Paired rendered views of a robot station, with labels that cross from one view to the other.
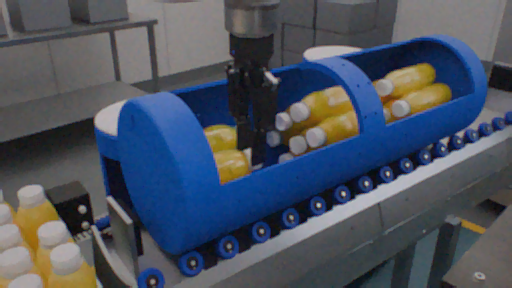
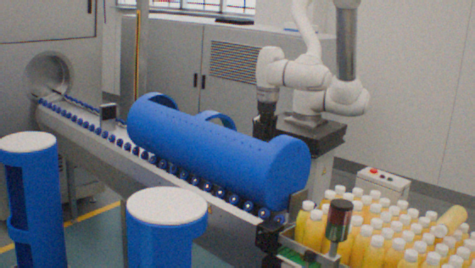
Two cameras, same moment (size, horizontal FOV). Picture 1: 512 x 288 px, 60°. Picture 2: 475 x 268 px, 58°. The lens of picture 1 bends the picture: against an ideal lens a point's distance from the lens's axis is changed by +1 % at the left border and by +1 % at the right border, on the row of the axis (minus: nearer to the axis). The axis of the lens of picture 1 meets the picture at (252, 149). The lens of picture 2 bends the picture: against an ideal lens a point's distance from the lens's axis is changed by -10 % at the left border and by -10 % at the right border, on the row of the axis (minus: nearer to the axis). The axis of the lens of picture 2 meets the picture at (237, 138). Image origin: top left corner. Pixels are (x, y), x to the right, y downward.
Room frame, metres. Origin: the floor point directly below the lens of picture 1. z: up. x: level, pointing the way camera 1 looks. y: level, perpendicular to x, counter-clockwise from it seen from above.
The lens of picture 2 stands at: (1.17, 1.74, 1.76)
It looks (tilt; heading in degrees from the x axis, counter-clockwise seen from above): 18 degrees down; 259
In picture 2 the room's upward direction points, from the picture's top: 4 degrees clockwise
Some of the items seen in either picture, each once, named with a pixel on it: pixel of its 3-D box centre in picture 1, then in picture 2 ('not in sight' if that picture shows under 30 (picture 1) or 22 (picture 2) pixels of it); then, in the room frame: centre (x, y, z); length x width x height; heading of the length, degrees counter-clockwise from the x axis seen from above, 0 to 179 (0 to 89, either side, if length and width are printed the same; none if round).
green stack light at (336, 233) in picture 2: not in sight; (337, 228); (0.70, 0.75, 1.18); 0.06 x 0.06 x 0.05
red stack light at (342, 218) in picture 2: not in sight; (340, 213); (0.70, 0.75, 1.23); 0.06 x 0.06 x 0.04
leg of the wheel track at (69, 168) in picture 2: not in sight; (70, 184); (1.80, -1.45, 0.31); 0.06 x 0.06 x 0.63; 37
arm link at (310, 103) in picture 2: not in sight; (311, 91); (0.38, -0.51, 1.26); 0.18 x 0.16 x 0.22; 143
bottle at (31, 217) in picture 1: (41, 236); (304, 228); (0.66, 0.38, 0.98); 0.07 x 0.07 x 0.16
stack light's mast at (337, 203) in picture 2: not in sight; (337, 230); (0.70, 0.75, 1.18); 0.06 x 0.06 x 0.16
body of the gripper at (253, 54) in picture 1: (251, 60); (265, 112); (0.74, 0.00, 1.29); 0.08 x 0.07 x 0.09; 37
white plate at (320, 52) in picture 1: (338, 55); (27, 141); (1.78, -0.35, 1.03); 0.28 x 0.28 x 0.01
